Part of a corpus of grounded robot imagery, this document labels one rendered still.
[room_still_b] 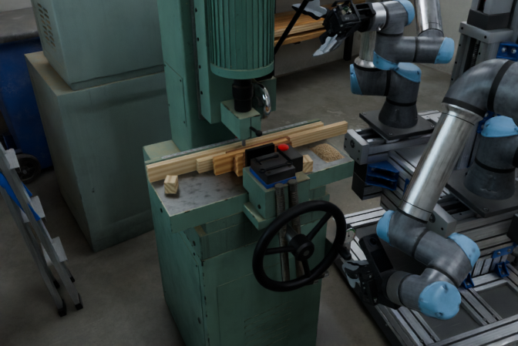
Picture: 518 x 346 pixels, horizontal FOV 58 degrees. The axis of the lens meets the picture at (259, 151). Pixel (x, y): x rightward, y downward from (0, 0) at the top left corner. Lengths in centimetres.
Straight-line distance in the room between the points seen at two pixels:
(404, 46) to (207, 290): 92
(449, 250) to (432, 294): 12
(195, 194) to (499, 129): 88
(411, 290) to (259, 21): 72
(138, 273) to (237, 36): 150
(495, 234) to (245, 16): 105
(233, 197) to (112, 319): 111
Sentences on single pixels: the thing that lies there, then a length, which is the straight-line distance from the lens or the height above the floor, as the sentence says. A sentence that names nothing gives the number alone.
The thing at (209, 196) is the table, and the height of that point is 90.
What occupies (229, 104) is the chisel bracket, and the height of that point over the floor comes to 107.
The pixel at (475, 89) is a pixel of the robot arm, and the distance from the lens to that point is 112.
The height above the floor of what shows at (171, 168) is 93.
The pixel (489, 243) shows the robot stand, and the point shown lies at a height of 64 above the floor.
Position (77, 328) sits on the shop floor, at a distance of 227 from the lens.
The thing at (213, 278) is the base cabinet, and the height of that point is 63.
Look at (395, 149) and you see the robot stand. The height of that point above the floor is 73.
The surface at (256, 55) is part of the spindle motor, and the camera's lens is 124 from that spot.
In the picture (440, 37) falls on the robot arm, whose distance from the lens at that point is 147.
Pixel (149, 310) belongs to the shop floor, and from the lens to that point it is 224.
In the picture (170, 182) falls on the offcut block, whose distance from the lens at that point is 131.
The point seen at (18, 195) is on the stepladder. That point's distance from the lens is 194.
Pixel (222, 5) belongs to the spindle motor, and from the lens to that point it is 120.
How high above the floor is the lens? 166
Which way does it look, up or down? 30 degrees down
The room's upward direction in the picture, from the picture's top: straight up
